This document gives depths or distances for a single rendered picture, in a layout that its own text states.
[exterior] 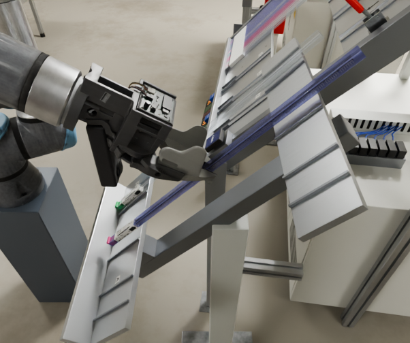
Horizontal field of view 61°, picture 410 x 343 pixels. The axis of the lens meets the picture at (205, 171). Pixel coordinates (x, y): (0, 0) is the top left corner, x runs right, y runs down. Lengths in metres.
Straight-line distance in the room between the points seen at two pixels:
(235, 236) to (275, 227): 1.06
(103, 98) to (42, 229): 0.74
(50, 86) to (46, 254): 0.87
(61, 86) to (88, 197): 1.41
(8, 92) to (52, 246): 0.80
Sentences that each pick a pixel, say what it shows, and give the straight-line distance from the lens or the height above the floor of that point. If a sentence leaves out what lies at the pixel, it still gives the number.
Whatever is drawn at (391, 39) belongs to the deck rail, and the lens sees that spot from 0.71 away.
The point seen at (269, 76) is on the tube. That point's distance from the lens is 0.55.
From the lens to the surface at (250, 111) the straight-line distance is 0.85.
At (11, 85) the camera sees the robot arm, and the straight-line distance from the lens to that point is 0.44.
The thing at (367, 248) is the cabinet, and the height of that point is 0.44.
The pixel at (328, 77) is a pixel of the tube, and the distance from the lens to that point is 0.43.
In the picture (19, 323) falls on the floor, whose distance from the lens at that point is 1.56.
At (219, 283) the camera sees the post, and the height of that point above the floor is 0.66.
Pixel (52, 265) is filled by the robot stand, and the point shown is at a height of 0.27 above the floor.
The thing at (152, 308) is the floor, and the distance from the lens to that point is 1.44.
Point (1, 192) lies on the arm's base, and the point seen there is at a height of 0.60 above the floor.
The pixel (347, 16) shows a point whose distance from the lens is 0.86.
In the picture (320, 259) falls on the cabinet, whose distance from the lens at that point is 1.16.
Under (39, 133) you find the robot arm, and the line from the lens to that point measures 0.98.
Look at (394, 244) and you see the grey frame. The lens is 1.07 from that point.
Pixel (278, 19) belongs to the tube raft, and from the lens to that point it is 1.15.
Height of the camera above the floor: 1.30
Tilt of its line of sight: 45 degrees down
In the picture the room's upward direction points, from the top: straight up
